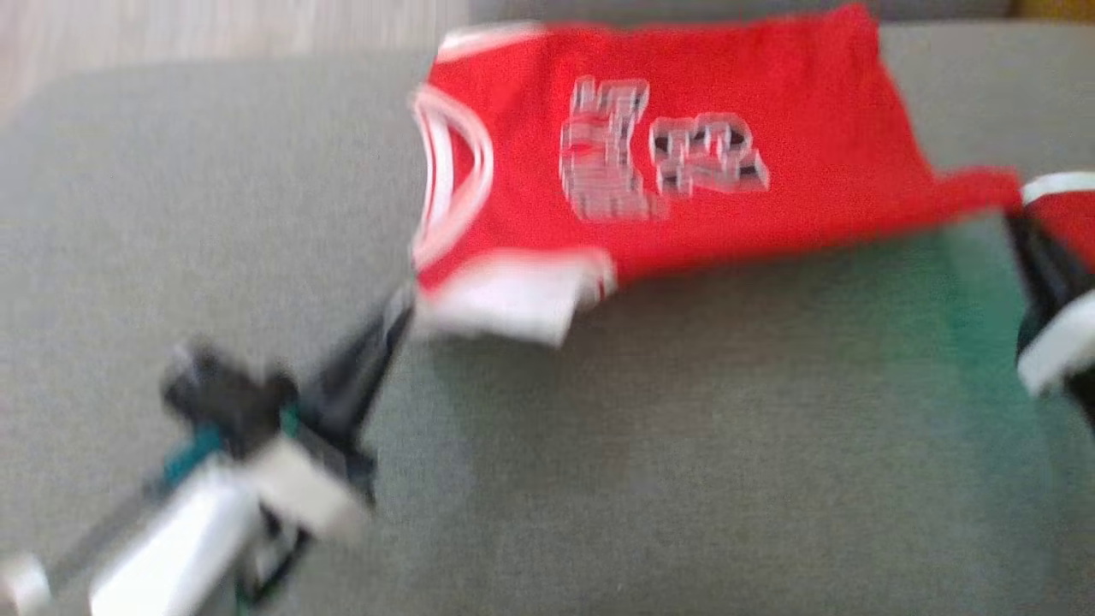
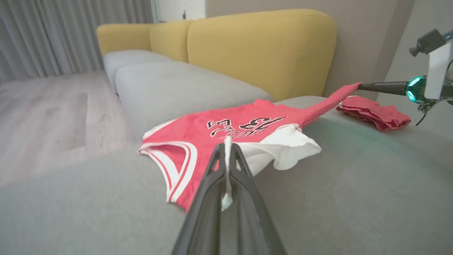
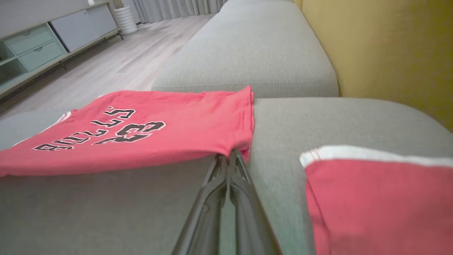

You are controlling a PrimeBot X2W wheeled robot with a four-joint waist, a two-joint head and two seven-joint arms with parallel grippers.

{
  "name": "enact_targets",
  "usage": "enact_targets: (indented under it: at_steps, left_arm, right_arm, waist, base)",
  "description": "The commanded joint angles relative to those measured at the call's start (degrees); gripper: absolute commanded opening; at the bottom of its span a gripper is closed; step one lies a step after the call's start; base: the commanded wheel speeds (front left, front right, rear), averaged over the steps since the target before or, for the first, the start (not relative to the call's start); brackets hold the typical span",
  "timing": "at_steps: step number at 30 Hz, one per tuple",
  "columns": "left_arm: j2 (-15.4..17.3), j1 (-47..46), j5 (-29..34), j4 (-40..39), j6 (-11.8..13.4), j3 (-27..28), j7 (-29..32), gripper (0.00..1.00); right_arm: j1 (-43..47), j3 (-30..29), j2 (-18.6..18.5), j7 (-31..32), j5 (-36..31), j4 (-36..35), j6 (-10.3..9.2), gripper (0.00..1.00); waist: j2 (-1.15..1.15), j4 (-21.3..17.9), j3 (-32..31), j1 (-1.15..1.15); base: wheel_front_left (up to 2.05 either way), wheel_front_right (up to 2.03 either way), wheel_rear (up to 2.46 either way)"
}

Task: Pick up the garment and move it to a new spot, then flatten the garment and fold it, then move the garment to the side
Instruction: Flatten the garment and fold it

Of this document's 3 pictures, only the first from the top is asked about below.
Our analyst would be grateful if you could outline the mustard yellow upholstered panel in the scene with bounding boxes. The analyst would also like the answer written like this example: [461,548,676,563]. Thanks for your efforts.
[1013,0,1095,21]

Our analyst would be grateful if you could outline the red white basketball jersey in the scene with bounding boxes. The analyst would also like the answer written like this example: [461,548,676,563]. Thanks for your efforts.
[409,3,1025,349]

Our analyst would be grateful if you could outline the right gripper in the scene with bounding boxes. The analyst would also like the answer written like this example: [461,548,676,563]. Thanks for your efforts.
[1006,212,1095,433]

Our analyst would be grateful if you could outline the red basketball shorts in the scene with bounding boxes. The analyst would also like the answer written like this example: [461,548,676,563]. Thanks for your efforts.
[1021,171,1095,276]

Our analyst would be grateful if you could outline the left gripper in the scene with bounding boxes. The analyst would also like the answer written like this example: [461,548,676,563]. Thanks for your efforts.
[161,286,417,548]

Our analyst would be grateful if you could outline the grey sofa back cushion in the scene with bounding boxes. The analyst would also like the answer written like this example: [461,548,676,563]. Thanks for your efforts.
[467,0,1015,27]

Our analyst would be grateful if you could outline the grey sofa seat cushion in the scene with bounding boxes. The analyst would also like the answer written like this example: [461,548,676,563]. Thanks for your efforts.
[0,21,1095,616]

